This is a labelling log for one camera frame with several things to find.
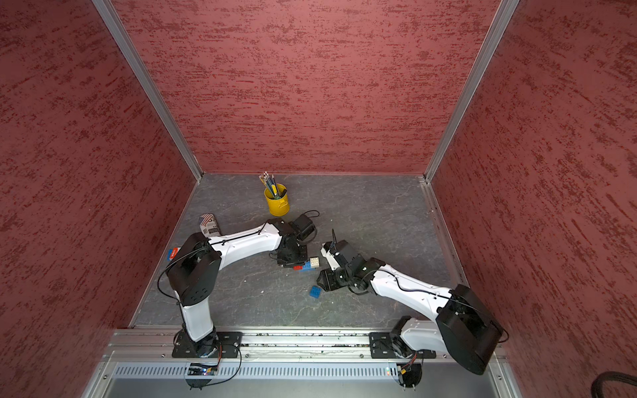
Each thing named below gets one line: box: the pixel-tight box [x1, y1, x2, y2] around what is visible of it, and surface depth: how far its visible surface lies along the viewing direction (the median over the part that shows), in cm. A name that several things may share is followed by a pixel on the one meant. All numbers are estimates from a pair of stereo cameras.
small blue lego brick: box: [309, 285, 322, 300], surface depth 85 cm
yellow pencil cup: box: [263, 183, 290, 217], surface depth 102 cm
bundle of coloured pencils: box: [258, 170, 287, 200], surface depth 100 cm
